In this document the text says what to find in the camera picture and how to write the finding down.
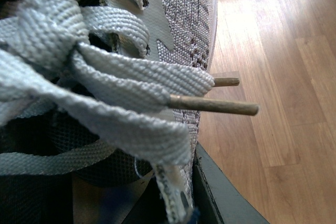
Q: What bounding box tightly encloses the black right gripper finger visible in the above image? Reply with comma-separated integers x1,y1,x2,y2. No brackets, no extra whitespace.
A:
193,143,268,224

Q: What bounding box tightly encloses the grey knit sneaker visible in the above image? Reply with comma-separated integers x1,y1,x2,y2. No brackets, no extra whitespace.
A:
1,0,259,223

